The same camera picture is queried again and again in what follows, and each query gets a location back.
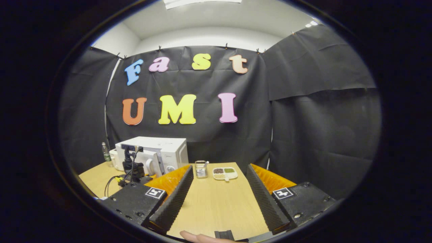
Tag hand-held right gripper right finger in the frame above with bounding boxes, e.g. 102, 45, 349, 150
246, 163, 339, 236

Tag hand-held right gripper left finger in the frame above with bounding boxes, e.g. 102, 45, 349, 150
99, 164, 194, 234

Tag white microwave oven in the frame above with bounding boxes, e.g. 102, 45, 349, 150
115, 136, 189, 178

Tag white toaster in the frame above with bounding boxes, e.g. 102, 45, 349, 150
109, 148, 124, 171

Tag clear plastic water bottle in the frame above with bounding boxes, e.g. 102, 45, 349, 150
102, 142, 112, 168

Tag white divided dish with grains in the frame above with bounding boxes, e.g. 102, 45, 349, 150
213, 167, 238, 182

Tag black backdrop cloth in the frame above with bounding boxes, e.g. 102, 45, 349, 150
57, 24, 382, 203

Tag large ceiling light panel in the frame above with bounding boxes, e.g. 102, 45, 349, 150
163, 0, 242, 10

